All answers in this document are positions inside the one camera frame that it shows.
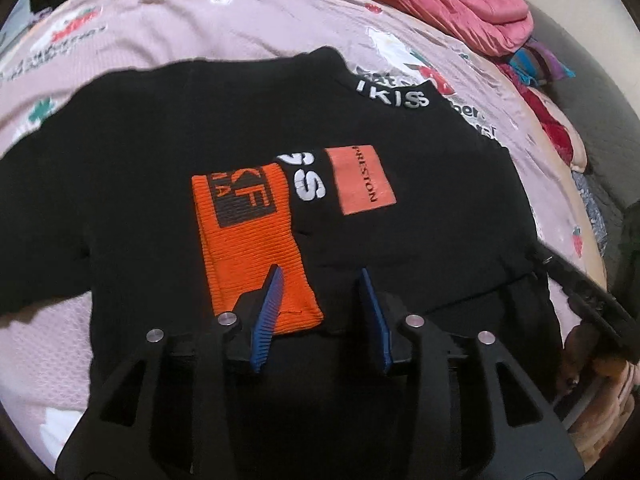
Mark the pink quilt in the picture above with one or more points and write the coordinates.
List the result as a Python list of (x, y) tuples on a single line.
[(450, 5)]

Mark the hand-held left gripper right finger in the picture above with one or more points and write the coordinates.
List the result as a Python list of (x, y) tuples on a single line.
[(374, 320)]

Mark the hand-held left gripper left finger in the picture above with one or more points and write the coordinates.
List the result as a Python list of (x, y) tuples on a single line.
[(267, 320)]

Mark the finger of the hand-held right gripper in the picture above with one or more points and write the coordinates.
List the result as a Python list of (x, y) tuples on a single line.
[(590, 300)]

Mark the striped purple blue pillow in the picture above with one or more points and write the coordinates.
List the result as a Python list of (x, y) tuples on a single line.
[(540, 60)]

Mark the pink strawberry print bedsheet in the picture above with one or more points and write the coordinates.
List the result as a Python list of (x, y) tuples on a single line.
[(200, 20)]

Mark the beige blanket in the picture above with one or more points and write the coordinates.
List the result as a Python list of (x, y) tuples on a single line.
[(580, 155)]

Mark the red cloth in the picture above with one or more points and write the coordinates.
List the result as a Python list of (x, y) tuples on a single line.
[(550, 120)]

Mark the black sweater with orange patches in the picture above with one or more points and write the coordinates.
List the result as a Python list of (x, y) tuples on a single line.
[(150, 160)]

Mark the blue patterned cloth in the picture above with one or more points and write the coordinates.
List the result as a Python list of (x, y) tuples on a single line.
[(592, 215)]

